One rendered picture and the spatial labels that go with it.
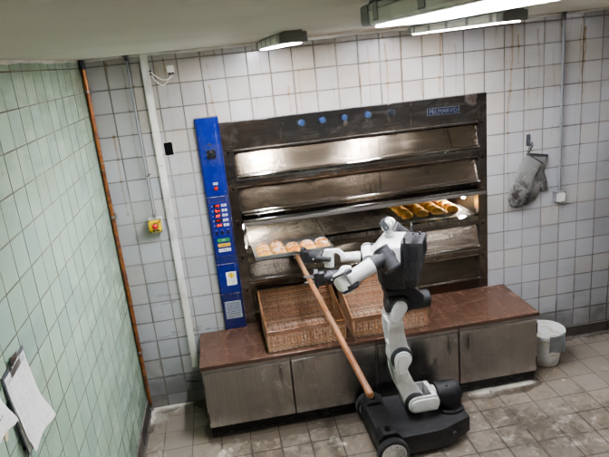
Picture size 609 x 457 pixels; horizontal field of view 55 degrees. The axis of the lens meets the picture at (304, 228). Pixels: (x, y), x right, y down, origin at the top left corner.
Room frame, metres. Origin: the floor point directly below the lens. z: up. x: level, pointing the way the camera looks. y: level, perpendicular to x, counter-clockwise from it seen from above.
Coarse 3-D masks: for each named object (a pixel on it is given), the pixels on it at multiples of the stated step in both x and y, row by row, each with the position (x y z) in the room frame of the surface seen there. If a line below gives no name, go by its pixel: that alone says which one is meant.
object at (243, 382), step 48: (480, 288) 4.24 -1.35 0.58; (240, 336) 3.83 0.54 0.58; (432, 336) 3.65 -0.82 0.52; (480, 336) 3.70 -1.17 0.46; (528, 336) 3.74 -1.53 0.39; (240, 384) 3.48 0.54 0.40; (288, 384) 3.52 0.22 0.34; (336, 384) 3.56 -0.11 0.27; (384, 384) 3.60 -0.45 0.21; (480, 384) 3.74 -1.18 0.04; (240, 432) 3.52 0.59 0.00
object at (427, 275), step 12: (432, 264) 4.25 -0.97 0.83; (444, 264) 4.25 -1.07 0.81; (456, 264) 4.26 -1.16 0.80; (468, 264) 4.27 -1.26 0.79; (420, 276) 4.21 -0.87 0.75; (432, 276) 4.21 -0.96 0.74; (444, 276) 4.22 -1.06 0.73; (456, 276) 4.23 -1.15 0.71; (468, 276) 4.24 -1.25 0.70; (264, 288) 4.08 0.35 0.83; (336, 288) 4.12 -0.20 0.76; (264, 300) 4.05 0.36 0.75
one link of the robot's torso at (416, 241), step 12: (384, 240) 3.25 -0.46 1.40; (396, 240) 3.23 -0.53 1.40; (408, 240) 3.21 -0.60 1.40; (420, 240) 3.19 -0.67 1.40; (372, 252) 3.24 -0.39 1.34; (396, 252) 3.16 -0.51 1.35; (408, 252) 3.17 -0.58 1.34; (420, 252) 3.14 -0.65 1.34; (408, 264) 3.17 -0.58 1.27; (420, 264) 3.14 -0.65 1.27; (384, 276) 3.20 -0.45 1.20; (396, 276) 3.18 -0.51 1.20; (408, 276) 3.17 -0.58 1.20; (396, 288) 3.21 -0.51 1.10
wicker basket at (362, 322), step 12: (372, 276) 4.12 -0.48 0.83; (360, 288) 4.08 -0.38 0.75; (372, 288) 4.09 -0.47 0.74; (348, 300) 4.05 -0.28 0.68; (360, 300) 4.06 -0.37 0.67; (372, 300) 4.07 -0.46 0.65; (348, 312) 3.73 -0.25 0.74; (360, 312) 4.02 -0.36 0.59; (372, 312) 3.99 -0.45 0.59; (408, 312) 3.68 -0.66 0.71; (420, 312) 3.70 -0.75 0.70; (348, 324) 3.77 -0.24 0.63; (360, 324) 3.64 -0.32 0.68; (372, 324) 3.80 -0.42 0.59; (408, 324) 3.68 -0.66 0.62; (420, 324) 3.69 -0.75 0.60; (360, 336) 3.63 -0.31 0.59
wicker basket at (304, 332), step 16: (272, 288) 4.02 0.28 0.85; (288, 288) 4.04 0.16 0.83; (304, 288) 4.05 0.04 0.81; (320, 288) 4.06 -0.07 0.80; (272, 304) 3.99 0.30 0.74; (304, 304) 4.01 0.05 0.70; (336, 304) 3.84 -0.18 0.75; (272, 320) 3.95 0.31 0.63; (288, 320) 3.97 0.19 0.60; (304, 320) 3.97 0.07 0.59; (320, 320) 3.94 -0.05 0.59; (336, 320) 3.62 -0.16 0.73; (272, 336) 3.55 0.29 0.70; (288, 336) 3.57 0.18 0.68; (304, 336) 3.72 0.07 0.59; (320, 336) 3.60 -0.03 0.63; (272, 352) 3.55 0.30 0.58
